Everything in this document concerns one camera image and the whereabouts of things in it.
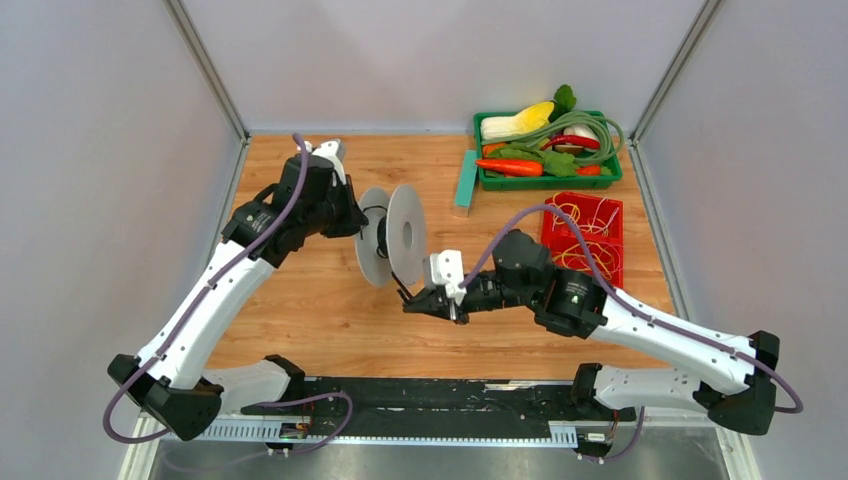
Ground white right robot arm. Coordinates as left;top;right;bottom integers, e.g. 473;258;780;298
403;229;779;436

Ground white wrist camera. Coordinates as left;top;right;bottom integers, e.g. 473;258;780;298
304;138;347;184
423;249;467;306

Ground toy napa cabbage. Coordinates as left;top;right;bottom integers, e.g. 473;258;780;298
480;101;556;141

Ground teal rectangular box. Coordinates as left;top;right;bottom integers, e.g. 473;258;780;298
451;150;478;217

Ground yellow thin wires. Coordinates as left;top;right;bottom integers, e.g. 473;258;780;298
547;193;623;285

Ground green toy leafy sprig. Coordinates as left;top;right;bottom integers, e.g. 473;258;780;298
548;84;577;123

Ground small orange toy carrot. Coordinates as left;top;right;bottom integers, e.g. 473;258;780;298
576;165;603;176

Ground white toy mushroom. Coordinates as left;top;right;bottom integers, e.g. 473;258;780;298
553;124;600;155

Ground red plastic cable bin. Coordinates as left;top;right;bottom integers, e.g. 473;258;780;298
540;192;624;288

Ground green plastic vegetable tray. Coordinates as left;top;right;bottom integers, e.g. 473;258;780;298
478;135;623;191

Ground red toy chili pepper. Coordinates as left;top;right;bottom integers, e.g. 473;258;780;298
541;135;600;150

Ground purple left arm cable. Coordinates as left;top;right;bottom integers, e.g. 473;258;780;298
102;132;356;458

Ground green toy lettuce leaf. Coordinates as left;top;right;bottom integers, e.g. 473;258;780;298
483;144;578;178

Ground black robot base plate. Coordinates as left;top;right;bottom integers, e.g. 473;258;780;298
241;377;638;440

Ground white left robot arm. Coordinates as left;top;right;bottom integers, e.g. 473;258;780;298
107;147;367;441

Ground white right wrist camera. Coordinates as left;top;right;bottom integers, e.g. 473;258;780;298
423;249;467;306

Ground green toy long beans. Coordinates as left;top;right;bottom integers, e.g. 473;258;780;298
475;111;623;167

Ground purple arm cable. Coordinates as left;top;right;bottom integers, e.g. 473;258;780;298
102;132;356;458
460;203;804;464

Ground white perforated cable spool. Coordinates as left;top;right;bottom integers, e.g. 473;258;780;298
354;185;427;288

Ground white thin wires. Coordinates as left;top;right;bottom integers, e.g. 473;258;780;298
548;195;621;238

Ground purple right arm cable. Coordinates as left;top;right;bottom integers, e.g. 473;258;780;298
460;203;804;464

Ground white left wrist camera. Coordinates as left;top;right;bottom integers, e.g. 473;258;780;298
304;138;347;184

